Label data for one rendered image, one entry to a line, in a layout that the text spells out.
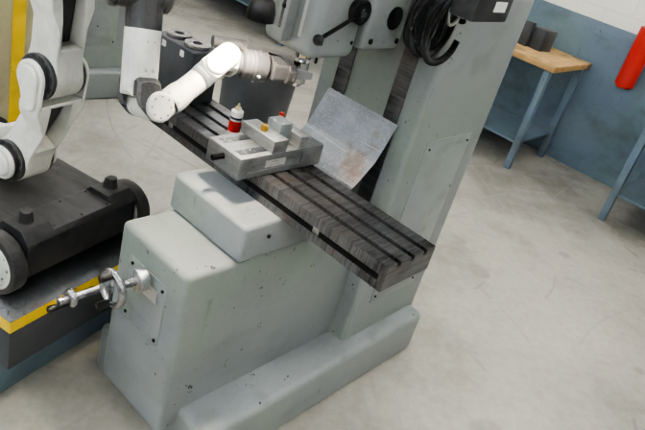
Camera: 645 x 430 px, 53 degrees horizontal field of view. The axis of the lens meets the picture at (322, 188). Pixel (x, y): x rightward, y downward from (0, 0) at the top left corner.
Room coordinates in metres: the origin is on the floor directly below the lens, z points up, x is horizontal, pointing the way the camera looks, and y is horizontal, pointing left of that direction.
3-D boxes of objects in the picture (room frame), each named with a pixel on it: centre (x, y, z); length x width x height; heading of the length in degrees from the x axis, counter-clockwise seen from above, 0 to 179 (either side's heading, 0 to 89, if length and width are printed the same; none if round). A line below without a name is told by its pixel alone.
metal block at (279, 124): (1.86, 0.18, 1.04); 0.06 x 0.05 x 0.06; 53
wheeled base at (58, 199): (1.87, 1.00, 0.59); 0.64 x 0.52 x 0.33; 69
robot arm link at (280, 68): (1.80, 0.24, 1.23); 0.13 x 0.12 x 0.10; 29
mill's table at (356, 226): (1.88, 0.22, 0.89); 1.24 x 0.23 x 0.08; 54
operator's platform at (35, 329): (1.87, 1.00, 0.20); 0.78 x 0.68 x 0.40; 69
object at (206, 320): (1.82, 0.18, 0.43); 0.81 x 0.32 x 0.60; 144
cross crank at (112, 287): (1.44, 0.45, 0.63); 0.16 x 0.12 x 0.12; 144
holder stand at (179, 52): (2.19, 0.59, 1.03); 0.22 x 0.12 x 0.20; 56
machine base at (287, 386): (2.05, 0.02, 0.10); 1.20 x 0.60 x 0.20; 144
